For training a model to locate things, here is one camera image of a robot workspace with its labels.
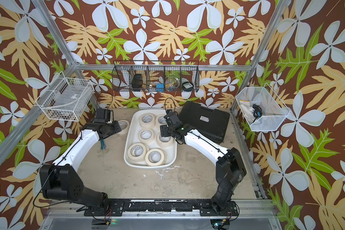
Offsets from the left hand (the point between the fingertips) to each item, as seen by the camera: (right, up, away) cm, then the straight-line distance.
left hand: (118, 126), depth 87 cm
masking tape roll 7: (-2, 0, +17) cm, 17 cm away
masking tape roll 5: (+9, -17, +8) cm, 22 cm away
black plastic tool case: (+63, +2, +18) cm, 66 cm away
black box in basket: (+8, +31, +13) cm, 35 cm away
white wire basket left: (-27, +15, -7) cm, 32 cm away
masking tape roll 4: (+29, -11, +6) cm, 32 cm away
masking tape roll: (+14, +4, +24) cm, 28 cm away
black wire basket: (+22, +35, +11) cm, 43 cm away
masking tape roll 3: (+14, -7, +15) cm, 22 cm away
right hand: (+29, 0, 0) cm, 29 cm away
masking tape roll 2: (+24, +4, +21) cm, 32 cm away
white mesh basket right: (+86, +8, -13) cm, 88 cm away
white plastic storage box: (+4, +7, +18) cm, 20 cm away
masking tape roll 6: (+23, -20, +4) cm, 30 cm away
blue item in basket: (+25, +26, +8) cm, 37 cm away
